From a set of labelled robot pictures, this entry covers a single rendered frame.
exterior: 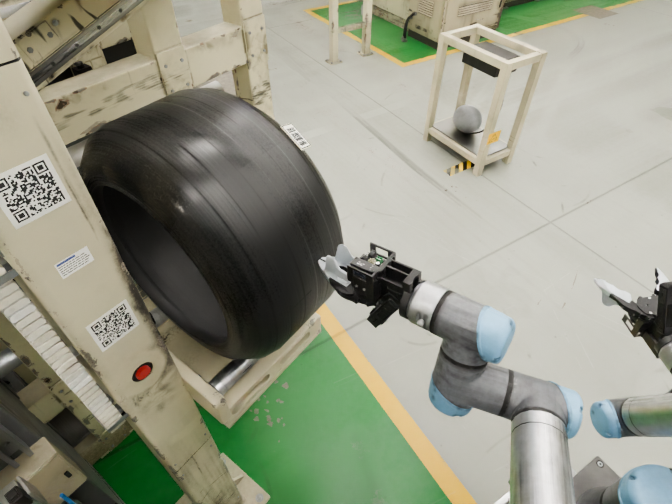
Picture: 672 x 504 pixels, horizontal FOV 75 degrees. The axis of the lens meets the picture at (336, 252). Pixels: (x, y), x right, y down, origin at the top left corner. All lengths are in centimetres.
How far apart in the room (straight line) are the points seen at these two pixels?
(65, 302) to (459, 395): 62
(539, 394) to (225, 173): 60
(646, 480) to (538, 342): 138
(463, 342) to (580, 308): 199
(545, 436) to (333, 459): 136
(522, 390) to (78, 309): 69
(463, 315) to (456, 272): 190
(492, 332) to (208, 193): 48
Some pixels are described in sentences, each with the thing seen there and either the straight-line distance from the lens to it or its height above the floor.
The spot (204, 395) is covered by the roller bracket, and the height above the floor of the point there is 95.
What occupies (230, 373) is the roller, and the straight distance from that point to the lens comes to 109.
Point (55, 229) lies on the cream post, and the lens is 71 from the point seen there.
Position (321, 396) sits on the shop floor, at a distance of 206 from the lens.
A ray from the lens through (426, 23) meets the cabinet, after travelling 541.
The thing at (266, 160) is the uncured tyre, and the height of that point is 142.
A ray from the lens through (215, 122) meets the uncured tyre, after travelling 83.
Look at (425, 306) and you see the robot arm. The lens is 70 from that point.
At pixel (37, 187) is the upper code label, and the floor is 151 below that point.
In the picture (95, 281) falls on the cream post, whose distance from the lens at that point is 79.
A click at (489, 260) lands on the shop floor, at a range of 270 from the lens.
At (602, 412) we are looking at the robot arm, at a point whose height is 97.
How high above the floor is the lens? 185
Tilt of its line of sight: 45 degrees down
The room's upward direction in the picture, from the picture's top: straight up
